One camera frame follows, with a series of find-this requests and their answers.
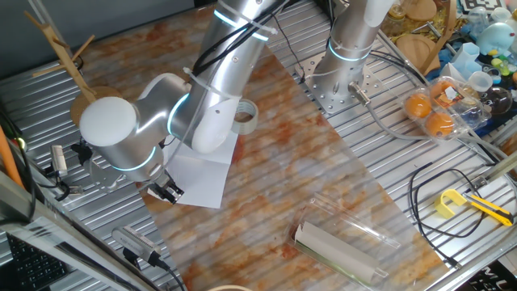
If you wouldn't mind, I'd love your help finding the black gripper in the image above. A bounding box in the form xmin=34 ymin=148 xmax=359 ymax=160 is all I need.
xmin=146 ymin=171 xmax=186 ymax=205

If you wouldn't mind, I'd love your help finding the white paper sheet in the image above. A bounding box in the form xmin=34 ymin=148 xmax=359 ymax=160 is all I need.
xmin=161 ymin=129 xmax=239 ymax=209

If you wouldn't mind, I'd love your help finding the clear packing tape roll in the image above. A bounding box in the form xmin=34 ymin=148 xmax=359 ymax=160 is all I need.
xmin=230 ymin=99 xmax=259 ymax=136

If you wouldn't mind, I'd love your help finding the grey metal clamp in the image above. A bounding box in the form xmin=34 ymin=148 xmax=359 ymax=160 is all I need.
xmin=49 ymin=144 xmax=69 ymax=178

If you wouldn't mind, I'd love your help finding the orange marble pattern mat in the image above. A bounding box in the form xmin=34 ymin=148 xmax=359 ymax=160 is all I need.
xmin=78 ymin=0 xmax=452 ymax=291

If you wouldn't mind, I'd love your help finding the black keyboard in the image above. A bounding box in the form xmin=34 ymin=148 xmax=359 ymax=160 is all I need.
xmin=6 ymin=234 xmax=70 ymax=291

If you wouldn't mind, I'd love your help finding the orange pole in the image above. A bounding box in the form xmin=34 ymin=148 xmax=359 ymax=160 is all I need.
xmin=0 ymin=124 xmax=24 ymax=190

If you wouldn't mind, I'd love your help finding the wooden mug tree stand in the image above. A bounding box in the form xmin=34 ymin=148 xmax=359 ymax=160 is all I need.
xmin=23 ymin=10 xmax=122 ymax=126

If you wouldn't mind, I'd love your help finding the white paper roll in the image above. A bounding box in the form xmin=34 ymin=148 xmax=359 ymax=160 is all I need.
xmin=293 ymin=221 xmax=389 ymax=285

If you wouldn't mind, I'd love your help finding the clear plastic long box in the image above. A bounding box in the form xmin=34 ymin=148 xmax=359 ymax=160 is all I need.
xmin=287 ymin=192 xmax=401 ymax=290

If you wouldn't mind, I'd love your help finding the yellow plastic hook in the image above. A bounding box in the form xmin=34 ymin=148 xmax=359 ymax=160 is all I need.
xmin=435 ymin=188 xmax=469 ymax=220

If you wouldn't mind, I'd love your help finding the glass jar gold lid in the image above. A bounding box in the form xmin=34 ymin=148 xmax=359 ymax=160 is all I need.
xmin=381 ymin=3 xmax=407 ymax=37

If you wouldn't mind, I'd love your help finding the orange fruit with label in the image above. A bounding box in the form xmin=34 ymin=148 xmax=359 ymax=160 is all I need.
xmin=430 ymin=80 xmax=457 ymax=107

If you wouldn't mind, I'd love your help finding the clear plastic fruit box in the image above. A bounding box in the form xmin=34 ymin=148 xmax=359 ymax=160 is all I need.
xmin=403 ymin=75 xmax=493 ymax=143

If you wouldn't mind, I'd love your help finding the small round wooden disc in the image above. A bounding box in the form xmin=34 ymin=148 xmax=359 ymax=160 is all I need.
xmin=405 ymin=0 xmax=438 ymax=22

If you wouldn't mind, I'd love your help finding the curved wooden strip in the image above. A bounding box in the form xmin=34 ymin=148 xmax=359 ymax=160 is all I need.
xmin=419 ymin=0 xmax=458 ymax=74

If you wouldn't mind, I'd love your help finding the yellow utility knife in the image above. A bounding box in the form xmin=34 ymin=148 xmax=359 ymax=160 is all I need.
xmin=463 ymin=192 xmax=515 ymax=227

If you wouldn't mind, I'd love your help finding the pale blue hexagon cup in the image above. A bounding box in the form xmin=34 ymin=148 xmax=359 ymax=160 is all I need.
xmin=451 ymin=41 xmax=481 ymax=74

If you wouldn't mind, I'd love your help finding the white plastic cup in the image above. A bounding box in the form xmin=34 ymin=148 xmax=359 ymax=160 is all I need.
xmin=467 ymin=70 xmax=494 ymax=93

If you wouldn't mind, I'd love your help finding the aluminium profile bar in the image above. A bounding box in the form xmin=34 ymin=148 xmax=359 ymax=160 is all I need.
xmin=470 ymin=151 xmax=517 ymax=191

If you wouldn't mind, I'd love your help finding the black printed board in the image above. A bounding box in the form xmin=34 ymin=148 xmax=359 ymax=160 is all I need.
xmin=454 ymin=260 xmax=517 ymax=291

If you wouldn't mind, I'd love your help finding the clear glass ball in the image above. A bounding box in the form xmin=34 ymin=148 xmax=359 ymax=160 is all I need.
xmin=479 ymin=86 xmax=514 ymax=116

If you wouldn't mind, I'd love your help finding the green yellow small toy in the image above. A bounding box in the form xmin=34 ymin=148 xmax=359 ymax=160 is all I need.
xmin=490 ymin=56 xmax=512 ymax=77

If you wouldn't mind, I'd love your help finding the blue whale toy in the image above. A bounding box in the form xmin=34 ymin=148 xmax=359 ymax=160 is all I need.
xmin=475 ymin=22 xmax=517 ymax=57

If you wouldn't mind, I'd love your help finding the black white marker tag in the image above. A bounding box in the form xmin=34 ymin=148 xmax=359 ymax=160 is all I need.
xmin=460 ymin=0 xmax=508 ymax=14

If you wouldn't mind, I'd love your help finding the ribbed silver camera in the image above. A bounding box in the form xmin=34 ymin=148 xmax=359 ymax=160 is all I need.
xmin=111 ymin=225 xmax=162 ymax=266

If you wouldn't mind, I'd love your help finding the silver cable holder bracket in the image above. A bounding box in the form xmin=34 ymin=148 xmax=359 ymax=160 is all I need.
xmin=71 ymin=141 xmax=119 ymax=192

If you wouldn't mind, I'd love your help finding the black camera cable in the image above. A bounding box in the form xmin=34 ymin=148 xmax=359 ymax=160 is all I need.
xmin=155 ymin=258 xmax=187 ymax=291

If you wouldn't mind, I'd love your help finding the aluminium frame beam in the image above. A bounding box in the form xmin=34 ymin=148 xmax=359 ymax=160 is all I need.
xmin=0 ymin=171 xmax=162 ymax=291

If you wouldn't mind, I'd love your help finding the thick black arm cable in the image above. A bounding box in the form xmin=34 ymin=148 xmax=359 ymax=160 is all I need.
xmin=197 ymin=3 xmax=286 ymax=74
xmin=192 ymin=2 xmax=284 ymax=78

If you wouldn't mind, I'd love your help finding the thin black cable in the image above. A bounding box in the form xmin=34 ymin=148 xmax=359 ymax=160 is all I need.
xmin=273 ymin=14 xmax=307 ymax=84

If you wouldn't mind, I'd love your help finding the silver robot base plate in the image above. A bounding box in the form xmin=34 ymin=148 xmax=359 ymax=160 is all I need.
xmin=293 ymin=54 xmax=383 ymax=116

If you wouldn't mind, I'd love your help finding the grey hose with metal connector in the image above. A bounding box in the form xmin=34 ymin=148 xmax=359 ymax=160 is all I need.
xmin=347 ymin=80 xmax=502 ymax=162

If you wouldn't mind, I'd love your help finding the long black loose cable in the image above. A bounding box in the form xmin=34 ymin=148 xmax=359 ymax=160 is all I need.
xmin=408 ymin=161 xmax=486 ymax=270

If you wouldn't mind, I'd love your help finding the black base cable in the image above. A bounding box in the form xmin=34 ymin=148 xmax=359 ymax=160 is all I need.
xmin=370 ymin=57 xmax=423 ymax=88
xmin=369 ymin=50 xmax=431 ymax=87

